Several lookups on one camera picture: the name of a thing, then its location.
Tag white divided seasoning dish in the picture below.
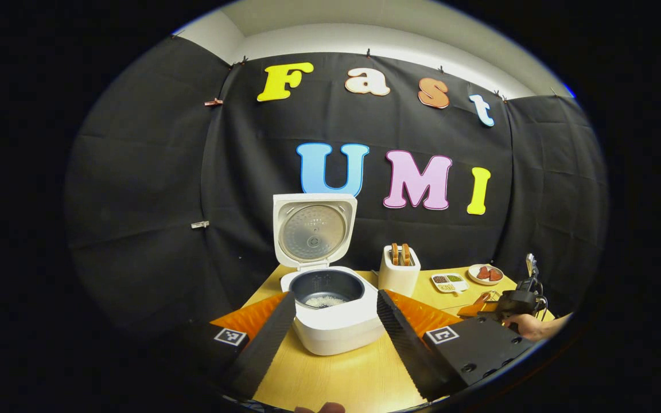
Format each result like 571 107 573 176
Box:
431 272 470 294

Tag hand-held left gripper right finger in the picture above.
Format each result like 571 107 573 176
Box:
376 290 538 402

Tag white rice grains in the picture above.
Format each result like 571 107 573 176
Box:
305 295 347 309

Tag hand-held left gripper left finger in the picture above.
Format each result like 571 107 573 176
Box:
177 291 297 399

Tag black backdrop cloth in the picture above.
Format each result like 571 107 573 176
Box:
65 36 609 333

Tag white toaster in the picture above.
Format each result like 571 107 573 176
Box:
378 245 421 297

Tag white round plate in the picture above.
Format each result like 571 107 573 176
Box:
468 264 504 286

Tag white rice cooker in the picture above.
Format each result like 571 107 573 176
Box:
273 193 386 356

